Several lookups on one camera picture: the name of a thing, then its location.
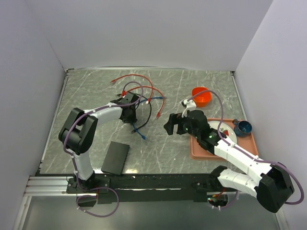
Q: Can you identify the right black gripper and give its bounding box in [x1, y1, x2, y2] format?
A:
[163, 113, 200, 139]

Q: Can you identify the black ethernet cable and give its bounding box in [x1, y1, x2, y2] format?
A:
[116, 93, 153, 134]

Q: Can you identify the blue ethernet cable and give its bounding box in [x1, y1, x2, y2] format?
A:
[131, 96, 164, 140]

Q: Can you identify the black network switch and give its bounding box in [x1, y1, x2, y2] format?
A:
[101, 141, 130, 175]

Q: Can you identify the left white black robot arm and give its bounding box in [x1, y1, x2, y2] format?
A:
[59, 92, 142, 193]

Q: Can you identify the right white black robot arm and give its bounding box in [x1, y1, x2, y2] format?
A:
[164, 110, 295, 213]

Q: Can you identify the orange plastic cup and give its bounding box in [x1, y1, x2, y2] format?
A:
[191, 87, 212, 108]

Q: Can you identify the white strawberry plate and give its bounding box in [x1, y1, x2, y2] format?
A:
[208, 120, 237, 144]

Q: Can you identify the blue ceramic mug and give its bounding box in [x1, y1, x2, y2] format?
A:
[232, 119, 252, 138]

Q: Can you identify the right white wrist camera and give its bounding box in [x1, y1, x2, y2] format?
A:
[181, 99, 196, 117]

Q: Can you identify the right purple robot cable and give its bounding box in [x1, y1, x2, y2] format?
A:
[187, 90, 303, 209]

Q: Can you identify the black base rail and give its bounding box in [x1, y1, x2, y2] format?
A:
[66, 172, 238, 205]

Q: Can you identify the aluminium frame rail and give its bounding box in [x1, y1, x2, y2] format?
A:
[24, 176, 72, 196]

